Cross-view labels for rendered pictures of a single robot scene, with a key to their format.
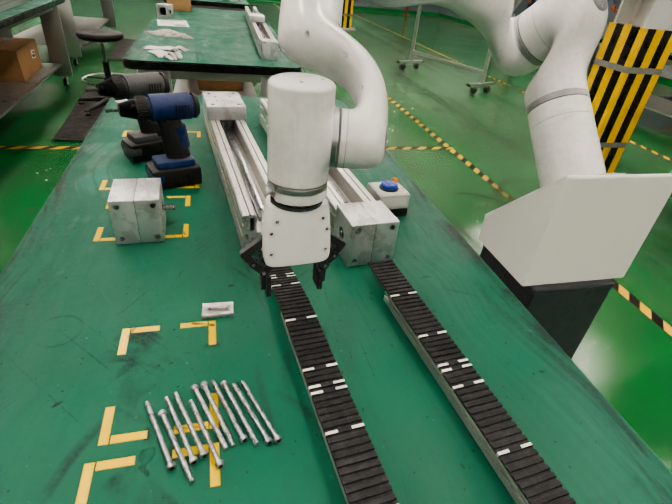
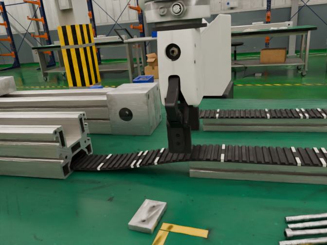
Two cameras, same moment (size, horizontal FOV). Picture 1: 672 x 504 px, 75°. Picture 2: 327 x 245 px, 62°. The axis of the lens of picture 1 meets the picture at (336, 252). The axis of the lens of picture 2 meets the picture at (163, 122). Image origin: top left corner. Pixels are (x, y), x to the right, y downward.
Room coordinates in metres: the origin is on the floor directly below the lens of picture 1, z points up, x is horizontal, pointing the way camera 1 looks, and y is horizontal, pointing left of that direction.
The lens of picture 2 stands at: (0.35, 0.39, 1.00)
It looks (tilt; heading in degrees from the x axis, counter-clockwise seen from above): 19 degrees down; 308
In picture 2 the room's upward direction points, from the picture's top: 5 degrees counter-clockwise
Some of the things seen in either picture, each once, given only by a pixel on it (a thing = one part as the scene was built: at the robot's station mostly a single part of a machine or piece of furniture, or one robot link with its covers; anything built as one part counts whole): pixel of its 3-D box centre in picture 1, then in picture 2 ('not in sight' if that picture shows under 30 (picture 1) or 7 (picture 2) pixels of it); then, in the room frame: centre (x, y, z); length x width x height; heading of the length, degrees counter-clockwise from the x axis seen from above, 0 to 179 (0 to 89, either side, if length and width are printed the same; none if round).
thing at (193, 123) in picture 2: (325, 267); (190, 109); (0.58, 0.01, 0.87); 0.03 x 0.03 x 0.07; 23
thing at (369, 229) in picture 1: (369, 232); (137, 106); (0.78, -0.06, 0.83); 0.12 x 0.09 x 0.10; 113
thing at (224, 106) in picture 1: (223, 109); not in sight; (1.34, 0.39, 0.87); 0.16 x 0.11 x 0.07; 23
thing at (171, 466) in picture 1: (158, 433); not in sight; (0.31, 0.19, 0.78); 0.11 x 0.01 x 0.01; 38
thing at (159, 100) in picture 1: (157, 141); not in sight; (0.98, 0.45, 0.89); 0.20 x 0.08 x 0.22; 126
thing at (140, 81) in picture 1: (133, 118); not in sight; (1.12, 0.57, 0.89); 0.20 x 0.08 x 0.22; 135
